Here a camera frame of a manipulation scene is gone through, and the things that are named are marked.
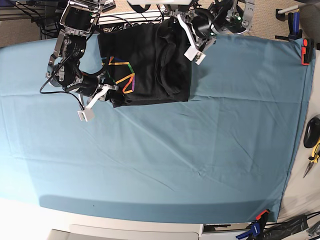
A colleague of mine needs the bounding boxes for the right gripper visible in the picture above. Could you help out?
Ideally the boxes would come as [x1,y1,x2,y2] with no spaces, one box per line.
[74,73,125,110]

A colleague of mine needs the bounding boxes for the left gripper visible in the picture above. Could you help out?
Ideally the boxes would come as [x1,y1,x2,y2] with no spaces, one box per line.
[166,9,217,54]

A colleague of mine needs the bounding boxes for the black T-shirt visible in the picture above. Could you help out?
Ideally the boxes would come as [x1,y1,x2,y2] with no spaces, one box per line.
[97,18,192,107]

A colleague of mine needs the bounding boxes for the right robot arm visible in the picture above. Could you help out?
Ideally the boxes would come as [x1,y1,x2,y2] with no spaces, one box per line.
[45,0,125,112]

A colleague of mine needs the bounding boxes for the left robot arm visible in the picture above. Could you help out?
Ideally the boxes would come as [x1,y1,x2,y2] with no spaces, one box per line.
[168,0,255,61]

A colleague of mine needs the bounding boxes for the white power strip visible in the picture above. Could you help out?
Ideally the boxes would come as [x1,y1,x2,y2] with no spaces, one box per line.
[97,14,166,32]

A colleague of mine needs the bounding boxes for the blue black bar clamp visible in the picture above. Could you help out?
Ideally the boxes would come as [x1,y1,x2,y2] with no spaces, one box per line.
[274,9,303,42]

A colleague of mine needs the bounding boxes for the orange black clamp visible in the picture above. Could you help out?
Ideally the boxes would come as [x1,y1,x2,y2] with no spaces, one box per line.
[301,38,315,66]

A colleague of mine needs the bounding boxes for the teal table cloth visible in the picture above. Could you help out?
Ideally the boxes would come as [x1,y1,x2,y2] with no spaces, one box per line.
[0,35,316,224]

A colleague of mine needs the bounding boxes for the black computer mouse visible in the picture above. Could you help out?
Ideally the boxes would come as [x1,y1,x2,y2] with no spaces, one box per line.
[303,117,320,149]

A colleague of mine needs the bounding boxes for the orange blue spring clamp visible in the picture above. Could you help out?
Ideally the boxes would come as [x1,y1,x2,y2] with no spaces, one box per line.
[236,209,270,240]

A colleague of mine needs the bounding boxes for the black plastic bag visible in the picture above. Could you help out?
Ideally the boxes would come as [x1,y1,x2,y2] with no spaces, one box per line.
[259,215,309,240]

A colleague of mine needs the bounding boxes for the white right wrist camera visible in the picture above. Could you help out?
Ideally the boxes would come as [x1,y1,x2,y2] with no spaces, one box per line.
[77,108,95,122]

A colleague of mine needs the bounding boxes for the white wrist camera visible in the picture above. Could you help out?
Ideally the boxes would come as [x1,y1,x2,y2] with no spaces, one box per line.
[184,46,206,65]
[77,108,95,122]

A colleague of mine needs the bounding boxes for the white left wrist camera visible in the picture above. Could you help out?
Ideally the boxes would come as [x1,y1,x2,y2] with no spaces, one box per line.
[184,46,206,65]

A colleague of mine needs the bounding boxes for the yellow handled pliers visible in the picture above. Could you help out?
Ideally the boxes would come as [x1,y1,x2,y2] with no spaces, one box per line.
[303,140,320,178]

